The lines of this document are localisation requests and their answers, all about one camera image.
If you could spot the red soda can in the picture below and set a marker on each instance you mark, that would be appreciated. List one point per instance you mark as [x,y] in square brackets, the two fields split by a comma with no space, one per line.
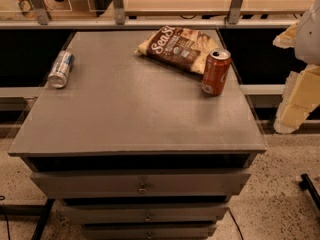
[216,69]

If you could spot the metal railing frame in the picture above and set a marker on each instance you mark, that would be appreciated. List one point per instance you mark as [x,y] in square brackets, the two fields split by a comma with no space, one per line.
[85,14]

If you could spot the grey drawer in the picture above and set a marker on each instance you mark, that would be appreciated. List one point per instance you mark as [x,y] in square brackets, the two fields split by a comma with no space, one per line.
[144,213]
[104,184]
[158,231]

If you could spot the bottom grey drawer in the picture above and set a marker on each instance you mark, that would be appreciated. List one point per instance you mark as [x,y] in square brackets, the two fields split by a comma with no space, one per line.
[158,231]

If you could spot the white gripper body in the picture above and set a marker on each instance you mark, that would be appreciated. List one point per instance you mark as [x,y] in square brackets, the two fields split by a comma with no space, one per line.
[309,40]

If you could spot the black stand leg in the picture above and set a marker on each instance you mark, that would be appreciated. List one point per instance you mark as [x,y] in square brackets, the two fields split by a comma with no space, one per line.
[43,220]
[306,185]

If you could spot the black stand leg left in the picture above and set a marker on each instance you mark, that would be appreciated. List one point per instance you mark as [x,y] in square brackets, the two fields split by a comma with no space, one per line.
[43,220]

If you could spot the grey drawer cabinet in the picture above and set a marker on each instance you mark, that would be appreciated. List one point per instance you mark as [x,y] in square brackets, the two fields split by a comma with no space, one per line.
[123,112]

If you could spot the top grey drawer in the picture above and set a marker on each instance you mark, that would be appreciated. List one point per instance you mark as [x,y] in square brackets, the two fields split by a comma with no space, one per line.
[104,184]

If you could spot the silver blue redbull can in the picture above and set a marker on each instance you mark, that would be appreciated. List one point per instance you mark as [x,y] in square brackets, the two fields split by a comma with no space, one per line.
[59,74]

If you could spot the black stand leg right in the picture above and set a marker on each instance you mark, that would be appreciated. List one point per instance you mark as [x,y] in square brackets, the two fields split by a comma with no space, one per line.
[306,185]

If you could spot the brown seaweed snack bag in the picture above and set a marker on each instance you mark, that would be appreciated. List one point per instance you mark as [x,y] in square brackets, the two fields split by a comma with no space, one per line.
[182,48]

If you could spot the orange item behind glass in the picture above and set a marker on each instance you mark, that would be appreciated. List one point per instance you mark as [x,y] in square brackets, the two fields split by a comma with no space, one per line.
[25,10]

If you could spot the middle grey drawer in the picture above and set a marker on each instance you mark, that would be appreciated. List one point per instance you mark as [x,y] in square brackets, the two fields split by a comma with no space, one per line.
[144,213]

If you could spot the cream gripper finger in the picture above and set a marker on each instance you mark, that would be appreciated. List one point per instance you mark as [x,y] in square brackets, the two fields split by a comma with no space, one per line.
[301,95]
[287,38]

